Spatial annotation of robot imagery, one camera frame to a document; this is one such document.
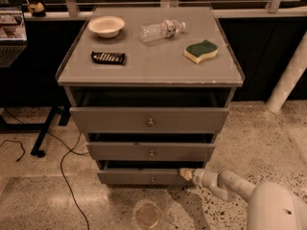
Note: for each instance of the yellow black small object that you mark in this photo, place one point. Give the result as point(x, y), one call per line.
point(36, 9)

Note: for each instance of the grey drawer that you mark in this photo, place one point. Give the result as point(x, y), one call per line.
point(149, 112)
point(144, 172)
point(150, 147)

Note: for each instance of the grey drawer cabinet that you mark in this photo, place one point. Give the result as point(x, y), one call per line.
point(156, 66)

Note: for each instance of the round floor drain cover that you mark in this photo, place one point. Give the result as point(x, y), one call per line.
point(147, 216)

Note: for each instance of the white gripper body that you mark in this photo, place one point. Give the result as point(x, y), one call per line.
point(199, 177)

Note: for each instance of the white diagonal pipe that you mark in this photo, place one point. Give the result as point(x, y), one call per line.
point(290, 77)

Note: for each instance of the grey top drawer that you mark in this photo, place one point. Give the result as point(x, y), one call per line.
point(149, 112)

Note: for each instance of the green yellow sponge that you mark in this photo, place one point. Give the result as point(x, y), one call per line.
point(201, 51)

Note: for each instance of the grey bottom drawer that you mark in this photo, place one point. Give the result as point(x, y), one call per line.
point(144, 172)

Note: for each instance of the clear plastic water bottle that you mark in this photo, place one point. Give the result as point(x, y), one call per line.
point(165, 29)

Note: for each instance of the laptop computer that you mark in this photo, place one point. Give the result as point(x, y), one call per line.
point(13, 36)

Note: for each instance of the black desk frame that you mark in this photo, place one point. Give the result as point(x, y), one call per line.
point(40, 128)

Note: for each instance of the black snack packet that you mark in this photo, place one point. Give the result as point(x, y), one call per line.
point(108, 58)

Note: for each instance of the white bowl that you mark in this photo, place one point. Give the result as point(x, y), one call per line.
point(106, 26)

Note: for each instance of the grey middle drawer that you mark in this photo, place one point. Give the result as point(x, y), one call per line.
point(150, 147)

